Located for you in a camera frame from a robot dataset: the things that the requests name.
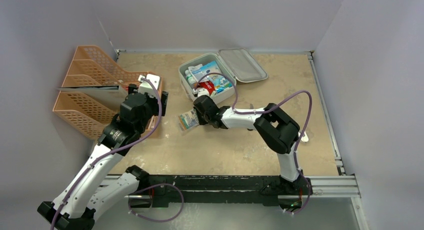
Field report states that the blue cotton swab bag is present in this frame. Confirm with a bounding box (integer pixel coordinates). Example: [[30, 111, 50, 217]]
[[201, 61, 233, 93]]

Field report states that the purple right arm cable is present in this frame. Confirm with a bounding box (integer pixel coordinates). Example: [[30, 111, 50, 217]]
[[195, 72, 313, 216]]

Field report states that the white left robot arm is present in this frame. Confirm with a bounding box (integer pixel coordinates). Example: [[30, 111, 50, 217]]
[[37, 87, 169, 230]]

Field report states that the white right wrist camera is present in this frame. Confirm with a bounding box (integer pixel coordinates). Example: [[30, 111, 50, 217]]
[[196, 87, 214, 98]]

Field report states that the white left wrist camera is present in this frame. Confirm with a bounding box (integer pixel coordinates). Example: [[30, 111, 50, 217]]
[[138, 74, 162, 98]]

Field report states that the grey medicine kit box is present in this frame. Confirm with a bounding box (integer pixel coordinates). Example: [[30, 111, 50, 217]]
[[178, 48, 268, 104]]

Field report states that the red first aid pouch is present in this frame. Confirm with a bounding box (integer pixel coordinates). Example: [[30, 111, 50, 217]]
[[199, 81, 216, 96]]

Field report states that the blue white gauze packet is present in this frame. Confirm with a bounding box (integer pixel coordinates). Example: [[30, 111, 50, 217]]
[[187, 64, 208, 82]]

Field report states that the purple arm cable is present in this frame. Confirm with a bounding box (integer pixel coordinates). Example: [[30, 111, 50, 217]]
[[195, 72, 313, 216], [49, 77, 164, 230]]

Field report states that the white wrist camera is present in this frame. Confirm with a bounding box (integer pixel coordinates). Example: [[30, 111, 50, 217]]
[[138, 74, 162, 98], [196, 87, 214, 98]]

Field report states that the colourful plaster box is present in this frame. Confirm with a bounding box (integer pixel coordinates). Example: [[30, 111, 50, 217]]
[[178, 109, 200, 131]]

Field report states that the grey folder in rack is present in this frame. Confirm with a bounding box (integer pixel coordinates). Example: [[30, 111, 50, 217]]
[[58, 85, 128, 110]]

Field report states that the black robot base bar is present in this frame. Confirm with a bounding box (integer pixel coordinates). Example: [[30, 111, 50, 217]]
[[130, 175, 313, 210]]

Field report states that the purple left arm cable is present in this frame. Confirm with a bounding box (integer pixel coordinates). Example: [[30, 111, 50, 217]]
[[49, 77, 164, 230]]

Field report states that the white green-label bottle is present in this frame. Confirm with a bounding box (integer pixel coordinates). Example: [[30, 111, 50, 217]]
[[184, 69, 197, 88]]

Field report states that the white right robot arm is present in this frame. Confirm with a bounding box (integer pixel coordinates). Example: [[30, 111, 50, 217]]
[[193, 95, 301, 194]]

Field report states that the orange plastic file rack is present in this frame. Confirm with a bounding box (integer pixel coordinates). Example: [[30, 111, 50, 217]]
[[53, 45, 163, 140]]

